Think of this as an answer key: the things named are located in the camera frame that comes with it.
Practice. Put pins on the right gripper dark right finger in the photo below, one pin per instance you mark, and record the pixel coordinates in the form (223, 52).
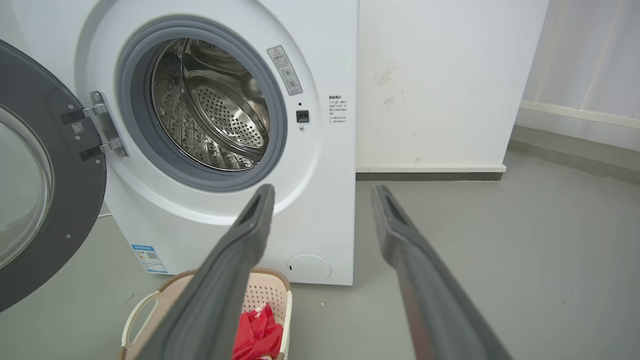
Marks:
(430, 295)

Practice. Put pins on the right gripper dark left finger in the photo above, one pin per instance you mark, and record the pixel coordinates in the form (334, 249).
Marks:
(215, 295)

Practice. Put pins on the black round glass washer door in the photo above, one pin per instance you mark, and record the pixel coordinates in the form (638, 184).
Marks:
(65, 200)

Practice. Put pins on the white front-load washing machine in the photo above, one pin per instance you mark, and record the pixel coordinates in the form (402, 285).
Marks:
(320, 200)

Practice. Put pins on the black door latch socket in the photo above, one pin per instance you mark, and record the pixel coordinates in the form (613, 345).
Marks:
(302, 116)

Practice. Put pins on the metal door hinge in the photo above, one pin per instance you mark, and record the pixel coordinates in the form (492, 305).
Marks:
(107, 125)

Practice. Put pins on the beige plastic laundry basket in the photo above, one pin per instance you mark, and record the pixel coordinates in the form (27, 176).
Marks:
(267, 295)

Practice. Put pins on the red garment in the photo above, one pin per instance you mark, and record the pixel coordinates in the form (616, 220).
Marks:
(257, 332)

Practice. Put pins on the blue energy label sticker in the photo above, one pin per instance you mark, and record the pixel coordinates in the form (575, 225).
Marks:
(149, 258)

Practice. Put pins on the round white filter cover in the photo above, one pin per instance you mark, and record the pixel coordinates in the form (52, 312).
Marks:
(309, 267)

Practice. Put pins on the stainless steel washer drum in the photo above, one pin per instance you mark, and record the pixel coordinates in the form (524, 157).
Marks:
(220, 115)

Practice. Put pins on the small printed text label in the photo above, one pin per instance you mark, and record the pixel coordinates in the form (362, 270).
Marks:
(337, 109)

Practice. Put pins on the grey warning sticker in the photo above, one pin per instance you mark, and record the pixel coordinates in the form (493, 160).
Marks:
(284, 70)

